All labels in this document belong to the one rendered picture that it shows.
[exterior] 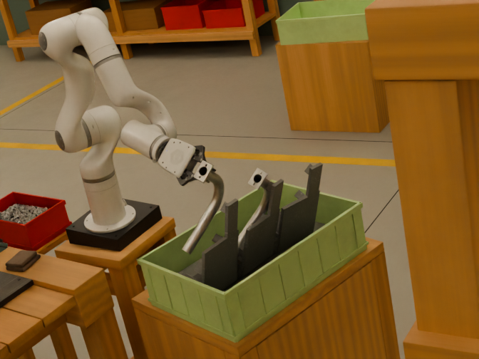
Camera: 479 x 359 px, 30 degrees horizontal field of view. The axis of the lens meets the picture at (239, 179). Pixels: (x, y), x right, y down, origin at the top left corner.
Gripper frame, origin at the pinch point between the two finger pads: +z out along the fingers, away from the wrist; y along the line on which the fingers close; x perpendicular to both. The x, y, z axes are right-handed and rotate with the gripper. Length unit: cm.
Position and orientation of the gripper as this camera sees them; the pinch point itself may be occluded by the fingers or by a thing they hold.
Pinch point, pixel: (204, 172)
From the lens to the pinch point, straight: 256.8
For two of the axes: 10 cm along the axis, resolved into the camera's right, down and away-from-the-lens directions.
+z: 7.6, 4.0, -5.2
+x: 4.4, 2.8, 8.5
